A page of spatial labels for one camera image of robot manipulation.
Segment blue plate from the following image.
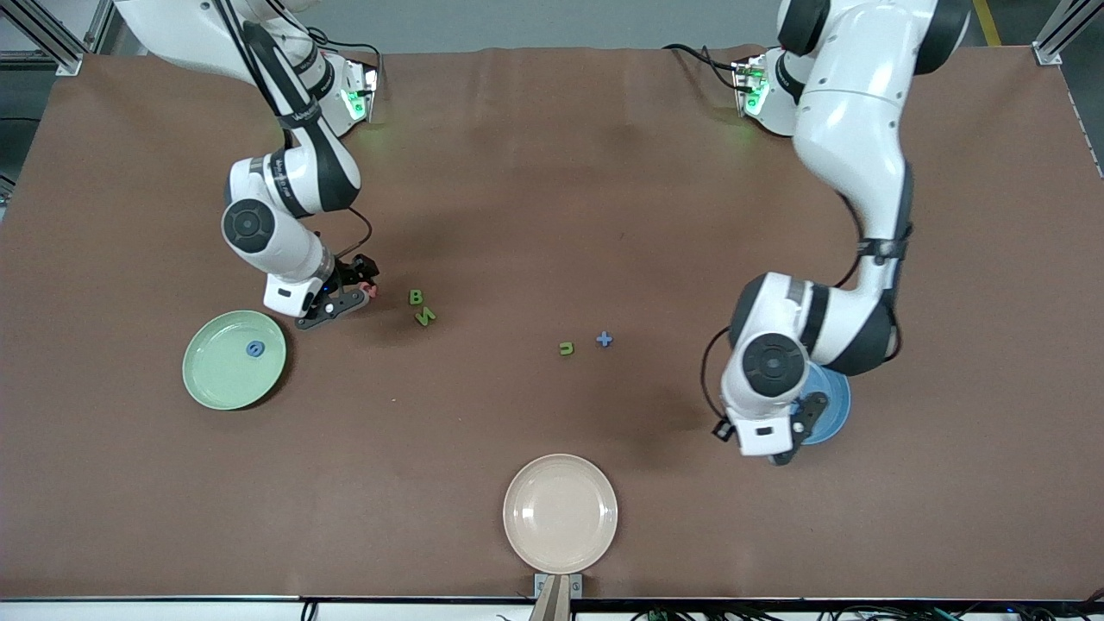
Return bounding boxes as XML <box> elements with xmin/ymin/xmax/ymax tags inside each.
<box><xmin>789</xmin><ymin>361</ymin><xmax>852</xmax><ymax>447</ymax></box>

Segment green plate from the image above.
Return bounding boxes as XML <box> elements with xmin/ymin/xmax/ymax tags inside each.
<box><xmin>182</xmin><ymin>310</ymin><xmax>288</xmax><ymax>411</ymax></box>

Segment brown table cover sheet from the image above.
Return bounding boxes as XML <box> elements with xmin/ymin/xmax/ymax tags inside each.
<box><xmin>0</xmin><ymin>43</ymin><xmax>1104</xmax><ymax>602</ymax></box>

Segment beige plate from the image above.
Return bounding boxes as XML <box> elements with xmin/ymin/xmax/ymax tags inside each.
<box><xmin>503</xmin><ymin>454</ymin><xmax>619</xmax><ymax>575</ymax></box>

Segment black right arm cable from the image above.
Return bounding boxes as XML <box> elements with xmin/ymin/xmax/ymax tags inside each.
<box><xmin>216</xmin><ymin>0</ymin><xmax>376</xmax><ymax>264</ymax></box>

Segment tan camera pole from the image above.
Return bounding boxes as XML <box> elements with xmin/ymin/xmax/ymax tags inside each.
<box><xmin>528</xmin><ymin>576</ymin><xmax>574</xmax><ymax>621</ymax></box>

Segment aluminium frame profile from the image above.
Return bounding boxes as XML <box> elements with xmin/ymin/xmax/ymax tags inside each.
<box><xmin>1032</xmin><ymin>0</ymin><xmax>1104</xmax><ymax>66</ymax></box>
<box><xmin>0</xmin><ymin>0</ymin><xmax>117</xmax><ymax>77</ymax></box>

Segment white table front rail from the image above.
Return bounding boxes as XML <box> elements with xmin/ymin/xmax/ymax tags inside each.
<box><xmin>0</xmin><ymin>595</ymin><xmax>1104</xmax><ymax>621</ymax></box>

